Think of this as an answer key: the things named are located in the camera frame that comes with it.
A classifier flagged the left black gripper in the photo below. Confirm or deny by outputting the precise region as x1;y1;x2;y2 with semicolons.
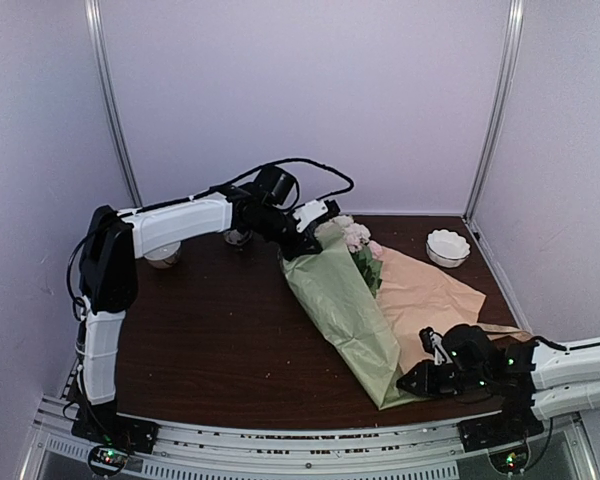
249;205;324;262

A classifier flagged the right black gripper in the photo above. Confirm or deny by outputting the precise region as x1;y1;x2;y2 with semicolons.
398;361;488;400

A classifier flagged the pink rose stem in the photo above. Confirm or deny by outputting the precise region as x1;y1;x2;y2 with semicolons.
314;219;344;240

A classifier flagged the green and peach wrapping paper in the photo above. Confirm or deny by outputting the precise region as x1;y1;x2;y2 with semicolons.
282;231;486;410

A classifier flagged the white rose stem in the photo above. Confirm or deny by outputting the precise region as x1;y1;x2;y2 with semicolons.
331;215;383;297

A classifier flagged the beige ribbon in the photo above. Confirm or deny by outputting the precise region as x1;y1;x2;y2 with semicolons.
478;323;533;343

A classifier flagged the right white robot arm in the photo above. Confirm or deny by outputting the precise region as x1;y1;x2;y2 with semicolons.
396;324;600;451

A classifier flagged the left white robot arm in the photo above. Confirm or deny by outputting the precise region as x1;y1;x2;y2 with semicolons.
74;163;339;444

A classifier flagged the patterned mug yellow inside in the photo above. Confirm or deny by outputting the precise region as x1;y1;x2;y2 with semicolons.
223;230;252;247

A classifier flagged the white scalloped bowl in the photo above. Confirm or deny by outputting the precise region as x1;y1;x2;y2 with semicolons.
426;229;471;268

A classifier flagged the small white round bowl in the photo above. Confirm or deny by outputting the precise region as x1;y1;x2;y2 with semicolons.
144;242;181;269

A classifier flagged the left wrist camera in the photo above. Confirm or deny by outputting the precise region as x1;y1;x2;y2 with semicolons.
292;200;340;233

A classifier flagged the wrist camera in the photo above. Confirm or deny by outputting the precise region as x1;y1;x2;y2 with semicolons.
419;327;448;366
292;200;340;233

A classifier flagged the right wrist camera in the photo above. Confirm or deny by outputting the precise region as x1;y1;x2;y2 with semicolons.
419;327;448;366

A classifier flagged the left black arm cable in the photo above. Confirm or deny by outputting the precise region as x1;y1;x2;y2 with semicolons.
189;157;356;206

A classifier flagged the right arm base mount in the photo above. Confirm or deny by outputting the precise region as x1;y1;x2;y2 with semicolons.
458;413;545;478

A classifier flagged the front aluminium rail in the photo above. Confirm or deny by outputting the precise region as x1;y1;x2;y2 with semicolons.
16;396;600;479

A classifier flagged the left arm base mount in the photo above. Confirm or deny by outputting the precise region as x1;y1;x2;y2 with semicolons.
71;414;159;477

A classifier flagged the left aluminium frame post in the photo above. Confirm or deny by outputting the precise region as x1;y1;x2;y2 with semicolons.
84;0;144;208

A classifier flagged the aluminium frame post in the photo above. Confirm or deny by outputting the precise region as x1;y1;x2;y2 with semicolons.
463;0;526;225
84;0;144;208

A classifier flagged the right aluminium frame post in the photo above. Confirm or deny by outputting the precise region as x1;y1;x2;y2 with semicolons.
463;0;526;225

